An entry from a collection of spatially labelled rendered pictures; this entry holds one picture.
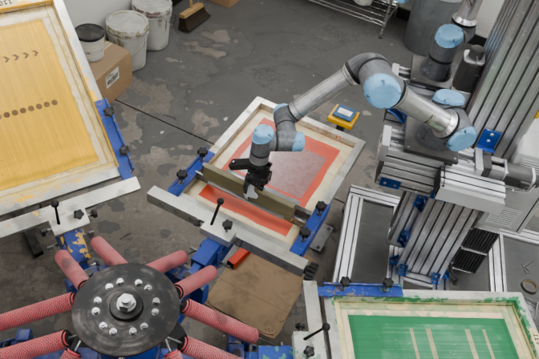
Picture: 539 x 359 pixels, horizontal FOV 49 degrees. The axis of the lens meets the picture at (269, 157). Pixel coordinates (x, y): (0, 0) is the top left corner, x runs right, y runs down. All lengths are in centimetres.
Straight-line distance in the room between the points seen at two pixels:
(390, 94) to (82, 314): 118
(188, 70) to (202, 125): 66
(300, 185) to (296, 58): 258
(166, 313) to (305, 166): 118
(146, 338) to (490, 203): 148
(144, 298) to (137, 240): 179
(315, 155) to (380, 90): 80
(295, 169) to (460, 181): 71
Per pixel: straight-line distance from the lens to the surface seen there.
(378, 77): 204
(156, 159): 400
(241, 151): 270
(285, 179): 261
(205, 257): 219
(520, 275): 371
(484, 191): 255
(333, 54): 522
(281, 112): 226
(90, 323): 175
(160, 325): 173
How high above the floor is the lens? 281
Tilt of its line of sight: 43 degrees down
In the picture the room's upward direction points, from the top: 10 degrees clockwise
